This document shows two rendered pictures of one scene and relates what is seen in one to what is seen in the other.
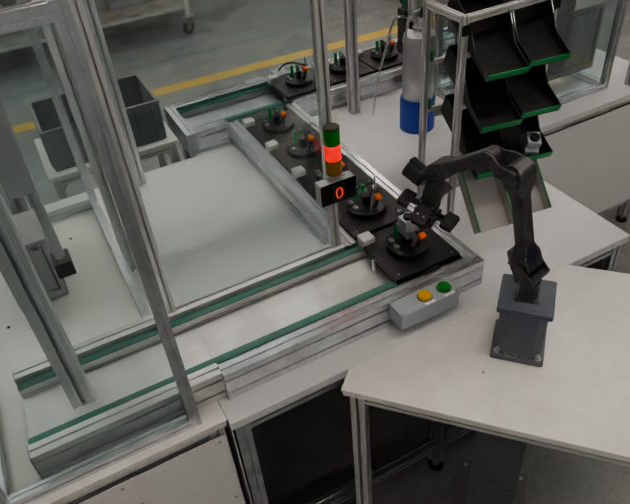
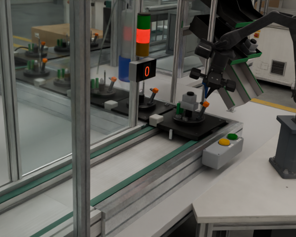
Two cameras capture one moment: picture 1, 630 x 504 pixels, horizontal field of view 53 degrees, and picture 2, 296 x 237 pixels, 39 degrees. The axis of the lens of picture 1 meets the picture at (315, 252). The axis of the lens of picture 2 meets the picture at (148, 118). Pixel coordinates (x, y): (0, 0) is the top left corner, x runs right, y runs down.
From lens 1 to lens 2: 0.98 m
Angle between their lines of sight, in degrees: 31
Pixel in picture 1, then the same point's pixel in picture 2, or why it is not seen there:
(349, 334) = (181, 177)
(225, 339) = not seen: hidden behind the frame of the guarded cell
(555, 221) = (254, 112)
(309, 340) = (160, 179)
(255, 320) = (97, 179)
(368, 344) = (194, 185)
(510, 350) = not seen: outside the picture
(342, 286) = (153, 151)
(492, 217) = (234, 98)
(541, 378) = not seen: outside the picture
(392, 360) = (220, 192)
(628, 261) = not seen: hidden behind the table
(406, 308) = (218, 150)
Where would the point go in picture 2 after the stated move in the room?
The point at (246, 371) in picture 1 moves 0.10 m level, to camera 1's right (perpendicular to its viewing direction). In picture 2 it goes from (120, 209) to (151, 201)
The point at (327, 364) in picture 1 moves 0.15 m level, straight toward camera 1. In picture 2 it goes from (173, 202) to (199, 228)
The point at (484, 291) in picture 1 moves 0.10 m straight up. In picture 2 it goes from (246, 147) to (249, 126)
